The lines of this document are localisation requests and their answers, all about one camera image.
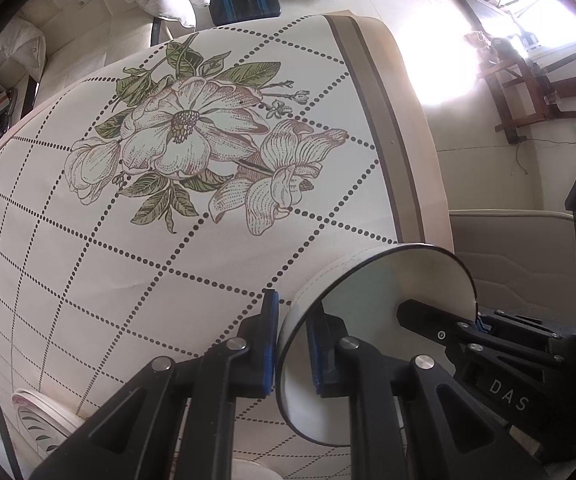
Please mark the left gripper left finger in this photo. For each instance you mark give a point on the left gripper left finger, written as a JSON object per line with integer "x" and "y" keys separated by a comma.
{"x": 174, "y": 420}

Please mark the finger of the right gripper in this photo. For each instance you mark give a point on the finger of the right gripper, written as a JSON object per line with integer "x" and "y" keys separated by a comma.
{"x": 494, "y": 341}

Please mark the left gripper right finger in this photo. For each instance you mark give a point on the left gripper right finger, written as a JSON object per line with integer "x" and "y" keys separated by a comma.
{"x": 409, "y": 419}

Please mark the pink rose white plate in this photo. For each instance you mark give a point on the pink rose white plate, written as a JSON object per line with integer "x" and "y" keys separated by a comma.
{"x": 24, "y": 396}

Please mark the dark rim white bowl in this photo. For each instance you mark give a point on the dark rim white bowl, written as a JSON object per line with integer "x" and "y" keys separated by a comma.
{"x": 366, "y": 290}

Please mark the blue leaf pattern plate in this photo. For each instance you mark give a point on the blue leaf pattern plate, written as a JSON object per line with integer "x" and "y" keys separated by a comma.
{"x": 43, "y": 428}

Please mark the blue rim white bowl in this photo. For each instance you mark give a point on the blue rim white bowl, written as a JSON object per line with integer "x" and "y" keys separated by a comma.
{"x": 247, "y": 470}

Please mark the grey upholstered chair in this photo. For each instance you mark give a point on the grey upholstered chair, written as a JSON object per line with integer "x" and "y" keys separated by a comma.
{"x": 521, "y": 261}

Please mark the patterned diamond tablecloth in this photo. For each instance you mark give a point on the patterned diamond tablecloth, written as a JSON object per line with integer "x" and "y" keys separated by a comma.
{"x": 145, "y": 208}

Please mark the dark wooden chair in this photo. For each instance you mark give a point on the dark wooden chair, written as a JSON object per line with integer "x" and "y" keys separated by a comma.
{"x": 503, "y": 68}

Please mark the cream padded chair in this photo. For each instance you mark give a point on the cream padded chair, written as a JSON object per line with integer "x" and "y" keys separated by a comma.
{"x": 58, "y": 42}

